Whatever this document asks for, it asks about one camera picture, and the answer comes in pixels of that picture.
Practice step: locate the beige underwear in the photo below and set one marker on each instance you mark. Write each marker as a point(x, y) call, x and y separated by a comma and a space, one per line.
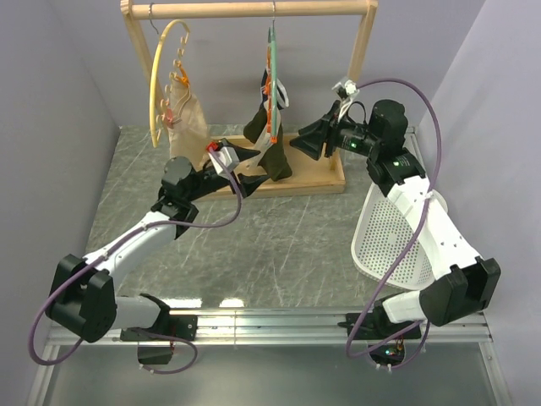
point(189, 137)

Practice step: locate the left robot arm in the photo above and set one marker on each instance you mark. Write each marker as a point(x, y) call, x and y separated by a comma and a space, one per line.
point(83, 296)

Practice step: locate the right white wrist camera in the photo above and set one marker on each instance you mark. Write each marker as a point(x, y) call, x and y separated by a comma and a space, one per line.
point(347, 91)

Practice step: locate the green wire hanger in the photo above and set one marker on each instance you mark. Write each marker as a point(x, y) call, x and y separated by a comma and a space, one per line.
point(272, 68)

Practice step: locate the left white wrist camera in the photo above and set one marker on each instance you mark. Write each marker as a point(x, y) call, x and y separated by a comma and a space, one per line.
point(223, 157)

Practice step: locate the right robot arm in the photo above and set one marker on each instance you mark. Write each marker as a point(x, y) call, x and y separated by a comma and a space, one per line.
point(464, 282)

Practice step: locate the navy blue underwear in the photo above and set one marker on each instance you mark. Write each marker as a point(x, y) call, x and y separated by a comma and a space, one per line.
point(281, 92)

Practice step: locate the white perforated plastic basket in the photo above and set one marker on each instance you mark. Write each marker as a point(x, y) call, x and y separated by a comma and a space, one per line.
point(385, 226)

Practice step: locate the aluminium mounting rail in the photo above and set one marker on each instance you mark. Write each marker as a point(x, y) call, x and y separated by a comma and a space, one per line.
point(281, 357)

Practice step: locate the orange clip on yellow hanger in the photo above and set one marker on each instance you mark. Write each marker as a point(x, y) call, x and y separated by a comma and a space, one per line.
point(182, 77)

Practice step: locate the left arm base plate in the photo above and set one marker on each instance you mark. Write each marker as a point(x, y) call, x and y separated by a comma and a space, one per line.
point(177, 326)

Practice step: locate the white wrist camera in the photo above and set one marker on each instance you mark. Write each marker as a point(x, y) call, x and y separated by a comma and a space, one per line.
point(223, 157)
point(347, 91)

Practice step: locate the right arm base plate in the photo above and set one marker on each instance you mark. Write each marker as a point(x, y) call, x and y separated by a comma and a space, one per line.
point(373, 327)

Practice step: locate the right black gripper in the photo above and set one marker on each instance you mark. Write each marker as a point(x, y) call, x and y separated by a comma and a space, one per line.
point(312, 140)

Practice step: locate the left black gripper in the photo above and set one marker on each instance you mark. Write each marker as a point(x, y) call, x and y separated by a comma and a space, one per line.
point(249, 183)

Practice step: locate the wooden clothes rack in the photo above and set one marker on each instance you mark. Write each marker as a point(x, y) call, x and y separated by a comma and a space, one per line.
point(145, 21)

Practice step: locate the yellow plastic hanger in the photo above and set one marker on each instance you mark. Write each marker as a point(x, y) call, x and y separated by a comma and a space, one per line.
point(158, 102)

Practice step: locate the olive green underwear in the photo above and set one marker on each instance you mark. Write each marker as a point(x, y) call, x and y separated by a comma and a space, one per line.
point(274, 161)

